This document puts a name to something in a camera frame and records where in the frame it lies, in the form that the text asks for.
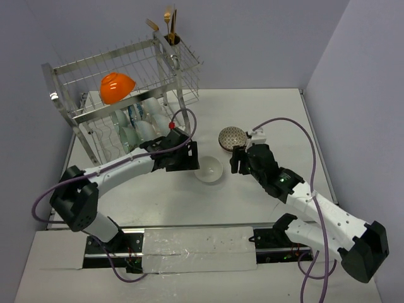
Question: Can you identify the white bowl brown pattern stack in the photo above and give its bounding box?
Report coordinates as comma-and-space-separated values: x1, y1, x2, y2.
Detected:
194, 156, 223, 183

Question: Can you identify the white bowl front stack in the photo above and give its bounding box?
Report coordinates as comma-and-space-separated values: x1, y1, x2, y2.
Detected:
151, 114, 170, 136

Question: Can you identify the white bowl orange stack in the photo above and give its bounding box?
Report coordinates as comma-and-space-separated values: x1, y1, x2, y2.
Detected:
134, 121, 157, 141

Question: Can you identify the mint bowl gold rim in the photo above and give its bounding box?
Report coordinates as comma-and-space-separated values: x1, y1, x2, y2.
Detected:
119, 127, 141, 153

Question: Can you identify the blue floral bowl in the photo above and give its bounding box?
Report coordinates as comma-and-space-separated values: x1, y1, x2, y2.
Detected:
134, 103, 146, 121

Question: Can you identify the white orange bottom bowl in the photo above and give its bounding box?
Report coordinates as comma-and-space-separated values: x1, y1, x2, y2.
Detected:
99, 72, 136, 105

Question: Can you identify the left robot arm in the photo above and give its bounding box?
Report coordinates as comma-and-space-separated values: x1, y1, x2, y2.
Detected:
50, 128, 199, 252

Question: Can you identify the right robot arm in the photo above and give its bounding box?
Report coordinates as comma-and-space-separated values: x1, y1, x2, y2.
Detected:
230, 144, 389, 283

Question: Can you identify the stainless steel dish rack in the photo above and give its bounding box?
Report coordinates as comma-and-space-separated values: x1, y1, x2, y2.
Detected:
42, 31, 201, 165

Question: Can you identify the brown lattice pattern bowl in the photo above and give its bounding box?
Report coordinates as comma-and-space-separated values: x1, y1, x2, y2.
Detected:
218, 126, 247, 152

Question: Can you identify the taped white cover sheet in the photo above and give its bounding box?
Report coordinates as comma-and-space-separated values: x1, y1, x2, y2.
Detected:
141, 227, 257, 273

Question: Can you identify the perforated steel cutlery holder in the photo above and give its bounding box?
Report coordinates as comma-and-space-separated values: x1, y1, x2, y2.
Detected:
153, 31, 182, 71

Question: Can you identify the gold knife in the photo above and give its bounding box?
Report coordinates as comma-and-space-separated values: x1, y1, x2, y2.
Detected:
169, 9, 177, 45

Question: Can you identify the gold fork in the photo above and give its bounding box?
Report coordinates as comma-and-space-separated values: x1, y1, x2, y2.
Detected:
163, 5, 172, 39

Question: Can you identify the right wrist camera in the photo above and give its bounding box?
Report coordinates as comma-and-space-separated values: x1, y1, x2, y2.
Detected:
246, 128, 266, 150

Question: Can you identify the black mounting rail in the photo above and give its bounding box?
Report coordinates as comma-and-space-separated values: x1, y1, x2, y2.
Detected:
83, 224, 312, 273

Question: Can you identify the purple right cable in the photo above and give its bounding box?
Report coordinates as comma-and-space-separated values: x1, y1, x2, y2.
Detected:
252, 117, 337, 303

